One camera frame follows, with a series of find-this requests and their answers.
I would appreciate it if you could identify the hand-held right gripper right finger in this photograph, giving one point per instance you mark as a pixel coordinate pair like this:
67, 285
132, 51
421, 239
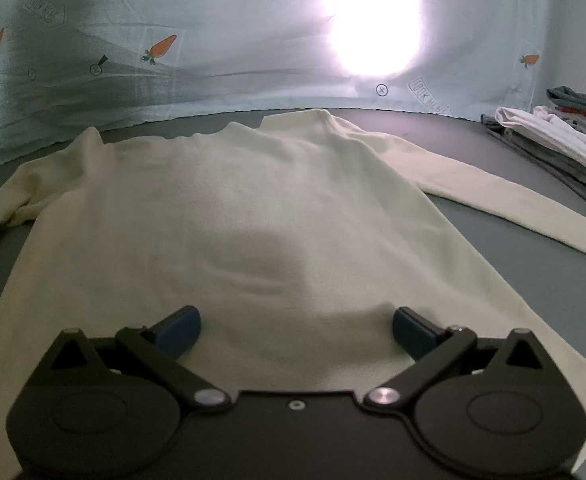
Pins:
413, 332

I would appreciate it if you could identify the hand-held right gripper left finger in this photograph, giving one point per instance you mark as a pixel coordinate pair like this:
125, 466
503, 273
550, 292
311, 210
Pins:
180, 332

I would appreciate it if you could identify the cream long-sleeved sweater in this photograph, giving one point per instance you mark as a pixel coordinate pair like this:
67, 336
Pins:
273, 185

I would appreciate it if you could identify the pile of folded clothes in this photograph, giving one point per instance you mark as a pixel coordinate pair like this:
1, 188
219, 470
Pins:
558, 170

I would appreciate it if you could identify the white folded garment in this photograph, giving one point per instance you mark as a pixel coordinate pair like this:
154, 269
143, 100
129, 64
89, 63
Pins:
563, 137

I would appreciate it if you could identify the red folded garment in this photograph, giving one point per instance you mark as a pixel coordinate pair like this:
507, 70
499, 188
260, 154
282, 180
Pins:
570, 109

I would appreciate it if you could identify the dark teal folded garment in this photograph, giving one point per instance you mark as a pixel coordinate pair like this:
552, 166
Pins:
570, 96

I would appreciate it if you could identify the carrot print pale blue sheet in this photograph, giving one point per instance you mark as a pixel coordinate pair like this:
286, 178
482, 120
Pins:
223, 35

